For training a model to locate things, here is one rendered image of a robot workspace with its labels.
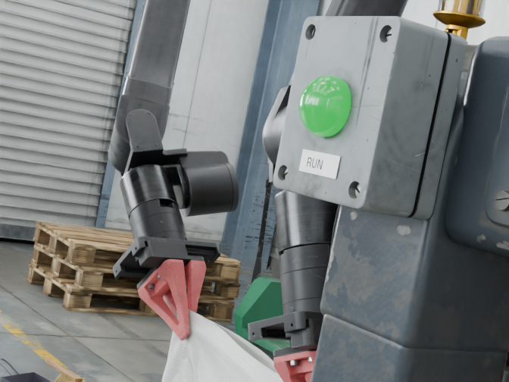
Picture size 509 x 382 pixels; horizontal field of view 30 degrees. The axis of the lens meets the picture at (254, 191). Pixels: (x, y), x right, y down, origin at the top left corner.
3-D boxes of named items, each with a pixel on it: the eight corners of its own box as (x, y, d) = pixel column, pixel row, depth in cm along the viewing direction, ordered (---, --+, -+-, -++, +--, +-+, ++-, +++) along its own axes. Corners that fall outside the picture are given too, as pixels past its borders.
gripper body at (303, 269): (395, 339, 76) (385, 248, 78) (301, 335, 70) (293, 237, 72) (338, 350, 81) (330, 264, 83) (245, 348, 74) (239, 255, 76)
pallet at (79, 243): (32, 239, 658) (35, 219, 657) (186, 257, 719) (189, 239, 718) (71, 264, 588) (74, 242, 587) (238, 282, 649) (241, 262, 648)
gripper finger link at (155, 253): (225, 321, 97) (201, 245, 102) (165, 320, 93) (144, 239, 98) (192, 353, 101) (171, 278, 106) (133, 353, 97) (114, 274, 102)
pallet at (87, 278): (29, 261, 658) (33, 240, 657) (180, 274, 727) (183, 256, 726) (77, 289, 589) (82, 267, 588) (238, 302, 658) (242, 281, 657)
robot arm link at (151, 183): (115, 189, 110) (120, 159, 106) (173, 183, 112) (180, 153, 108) (127, 239, 106) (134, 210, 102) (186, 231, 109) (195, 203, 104)
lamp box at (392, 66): (270, 186, 49) (304, 15, 49) (336, 197, 52) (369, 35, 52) (362, 211, 43) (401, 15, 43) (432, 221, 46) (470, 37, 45)
